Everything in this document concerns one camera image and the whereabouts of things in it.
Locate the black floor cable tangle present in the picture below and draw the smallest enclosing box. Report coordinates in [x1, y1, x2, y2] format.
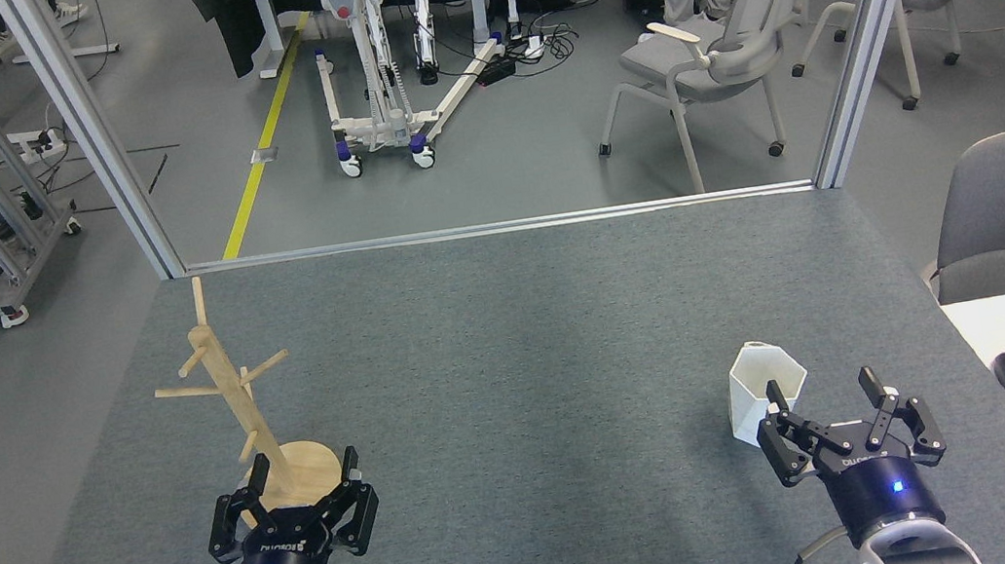
[514, 7, 583, 78]

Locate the white floor power strip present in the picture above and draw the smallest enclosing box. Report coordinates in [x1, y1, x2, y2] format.
[10, 128, 68, 161]

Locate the white wheeled stand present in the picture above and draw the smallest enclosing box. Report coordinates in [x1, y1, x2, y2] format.
[284, 0, 521, 187]

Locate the table with dark cloth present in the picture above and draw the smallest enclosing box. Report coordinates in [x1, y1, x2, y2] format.
[183, 0, 533, 85]

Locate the wooden cup rack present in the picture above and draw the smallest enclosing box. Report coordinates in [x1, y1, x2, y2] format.
[139, 260, 348, 528]

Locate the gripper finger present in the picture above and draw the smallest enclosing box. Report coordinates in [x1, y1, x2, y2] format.
[854, 357, 949, 474]
[291, 443, 386, 561]
[750, 370, 850, 490]
[197, 452, 284, 564]

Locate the black power strip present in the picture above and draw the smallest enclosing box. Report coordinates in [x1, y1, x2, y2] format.
[475, 56, 520, 88]

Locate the silver aluminium post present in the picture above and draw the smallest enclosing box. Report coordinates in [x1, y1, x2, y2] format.
[788, 0, 979, 192]
[0, 0, 188, 299]

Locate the white hexagonal cup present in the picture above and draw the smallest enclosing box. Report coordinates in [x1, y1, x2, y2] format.
[720, 334, 816, 443]

